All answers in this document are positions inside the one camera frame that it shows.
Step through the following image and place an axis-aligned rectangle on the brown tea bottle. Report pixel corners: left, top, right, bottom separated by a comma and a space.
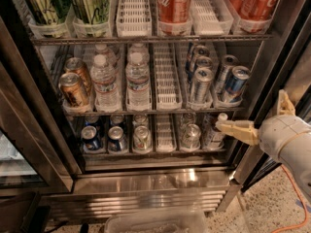
203, 113, 227, 150

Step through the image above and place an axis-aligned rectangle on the front gold can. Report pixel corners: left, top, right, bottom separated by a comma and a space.
58, 73, 89, 108

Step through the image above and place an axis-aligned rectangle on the empty white tray bottom shelf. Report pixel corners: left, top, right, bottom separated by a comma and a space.
155, 115, 177, 153

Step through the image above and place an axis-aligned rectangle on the fridge glass door left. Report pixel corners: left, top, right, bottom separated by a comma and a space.
0, 18, 73, 196

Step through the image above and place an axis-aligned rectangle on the front left water bottle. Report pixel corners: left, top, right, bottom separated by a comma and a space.
90, 54, 119, 112

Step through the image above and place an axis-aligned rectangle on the silver soda can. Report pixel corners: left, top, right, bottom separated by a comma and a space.
181, 123, 201, 150
180, 113, 196, 133

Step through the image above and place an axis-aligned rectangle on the right front coca-cola can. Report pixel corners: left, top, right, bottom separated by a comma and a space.
240, 0, 277, 21

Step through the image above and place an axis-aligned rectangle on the middle silver slim can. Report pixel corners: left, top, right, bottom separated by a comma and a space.
189, 55, 213, 79

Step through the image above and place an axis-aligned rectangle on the left green tall can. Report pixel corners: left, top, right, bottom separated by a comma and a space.
25, 0, 70, 25

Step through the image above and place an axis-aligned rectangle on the water bottle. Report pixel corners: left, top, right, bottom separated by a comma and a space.
125, 52, 150, 111
90, 54, 119, 112
95, 44, 117, 67
127, 43, 150, 62

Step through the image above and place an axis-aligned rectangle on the sprite can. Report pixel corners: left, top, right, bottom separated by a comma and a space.
132, 115, 149, 127
133, 125, 152, 150

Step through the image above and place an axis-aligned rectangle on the orange power cable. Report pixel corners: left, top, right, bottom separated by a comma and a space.
271, 164, 309, 233

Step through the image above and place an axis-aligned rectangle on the rear left pepsi can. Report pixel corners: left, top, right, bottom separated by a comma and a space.
85, 116, 104, 137

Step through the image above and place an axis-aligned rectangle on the right green tall can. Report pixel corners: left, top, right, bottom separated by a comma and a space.
71, 0, 110, 24

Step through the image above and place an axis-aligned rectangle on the green tall can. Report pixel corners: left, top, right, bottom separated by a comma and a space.
25, 0, 70, 25
71, 0, 110, 24

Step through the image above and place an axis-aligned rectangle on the pepsi can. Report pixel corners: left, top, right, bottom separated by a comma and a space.
81, 125, 102, 150
85, 116, 104, 137
109, 115, 127, 133
108, 126, 127, 152

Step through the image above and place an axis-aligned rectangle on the rear right water bottle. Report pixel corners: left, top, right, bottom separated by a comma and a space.
127, 43, 150, 62

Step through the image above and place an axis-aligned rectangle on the front right water bottle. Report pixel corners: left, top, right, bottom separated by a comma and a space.
125, 52, 150, 111

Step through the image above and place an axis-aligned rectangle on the front sprite can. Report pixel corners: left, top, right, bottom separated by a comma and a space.
133, 125, 152, 150

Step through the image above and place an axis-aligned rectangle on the gold can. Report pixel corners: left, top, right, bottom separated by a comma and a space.
64, 57, 91, 93
58, 73, 89, 108

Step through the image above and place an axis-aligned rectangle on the front left pepsi can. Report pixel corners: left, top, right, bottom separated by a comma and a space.
81, 125, 102, 150

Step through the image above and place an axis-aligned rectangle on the empty white tray top shelf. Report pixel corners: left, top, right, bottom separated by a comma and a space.
116, 0, 152, 37

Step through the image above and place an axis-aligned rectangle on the centre coca-cola can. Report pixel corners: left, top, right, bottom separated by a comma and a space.
157, 0, 191, 23

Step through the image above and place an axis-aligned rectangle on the rear silver slim can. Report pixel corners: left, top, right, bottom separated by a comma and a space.
186, 44, 210, 72

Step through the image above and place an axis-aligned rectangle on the rear sprite can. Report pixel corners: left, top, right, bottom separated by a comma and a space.
132, 115, 149, 127

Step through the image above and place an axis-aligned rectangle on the front silver soda can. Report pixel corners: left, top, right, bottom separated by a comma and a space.
181, 123, 201, 150

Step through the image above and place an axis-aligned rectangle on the rear silver soda can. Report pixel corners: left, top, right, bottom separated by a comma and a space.
180, 113, 196, 133

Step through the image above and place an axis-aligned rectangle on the silver redbull can behind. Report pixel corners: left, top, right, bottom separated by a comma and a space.
215, 54, 239, 94

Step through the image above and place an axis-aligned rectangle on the rear gold can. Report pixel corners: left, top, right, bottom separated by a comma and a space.
64, 57, 91, 93

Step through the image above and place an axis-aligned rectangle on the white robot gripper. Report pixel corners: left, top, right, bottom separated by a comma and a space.
216, 89, 311, 162

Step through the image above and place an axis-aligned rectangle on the rear left water bottle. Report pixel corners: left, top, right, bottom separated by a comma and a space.
95, 44, 117, 67

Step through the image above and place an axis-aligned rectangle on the blue silver redbull can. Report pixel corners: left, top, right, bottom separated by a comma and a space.
222, 66, 251, 103

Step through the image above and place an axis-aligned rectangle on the silver slim can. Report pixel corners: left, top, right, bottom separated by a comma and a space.
186, 44, 210, 72
189, 55, 213, 79
190, 67, 214, 103

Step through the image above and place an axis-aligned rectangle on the front silver slim can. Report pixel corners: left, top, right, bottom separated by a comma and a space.
190, 67, 214, 103

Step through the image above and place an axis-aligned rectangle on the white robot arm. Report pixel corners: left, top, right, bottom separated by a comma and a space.
216, 89, 311, 202

